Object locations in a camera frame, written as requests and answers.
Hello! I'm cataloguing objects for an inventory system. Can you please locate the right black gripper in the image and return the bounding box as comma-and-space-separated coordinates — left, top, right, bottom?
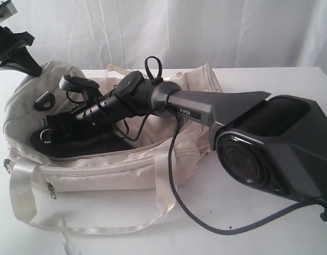
42, 102, 115, 141

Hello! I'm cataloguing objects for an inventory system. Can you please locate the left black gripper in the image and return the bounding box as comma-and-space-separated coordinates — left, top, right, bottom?
0, 26, 43, 77

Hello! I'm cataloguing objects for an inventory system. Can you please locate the metal key ring zipper pull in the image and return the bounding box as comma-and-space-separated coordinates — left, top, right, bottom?
40, 129, 53, 144

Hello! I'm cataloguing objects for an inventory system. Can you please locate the cream white duffel bag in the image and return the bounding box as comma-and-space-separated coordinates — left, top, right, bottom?
3, 60, 211, 235

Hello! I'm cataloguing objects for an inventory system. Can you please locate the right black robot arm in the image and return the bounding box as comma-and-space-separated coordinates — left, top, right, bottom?
40, 71, 327, 202

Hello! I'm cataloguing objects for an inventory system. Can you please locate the white background curtain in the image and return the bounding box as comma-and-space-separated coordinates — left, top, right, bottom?
3, 1, 327, 74

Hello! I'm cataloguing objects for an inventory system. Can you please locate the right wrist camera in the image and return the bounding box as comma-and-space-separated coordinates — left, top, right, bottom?
59, 75, 102, 101

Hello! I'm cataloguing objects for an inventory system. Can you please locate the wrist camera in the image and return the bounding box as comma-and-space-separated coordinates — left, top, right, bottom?
59, 75, 102, 101
0, 0, 18, 17

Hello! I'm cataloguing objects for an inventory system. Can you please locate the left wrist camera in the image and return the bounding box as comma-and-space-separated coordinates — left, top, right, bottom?
0, 0, 18, 17

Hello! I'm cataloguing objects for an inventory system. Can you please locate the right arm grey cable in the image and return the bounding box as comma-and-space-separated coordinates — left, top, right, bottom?
112, 106, 327, 236

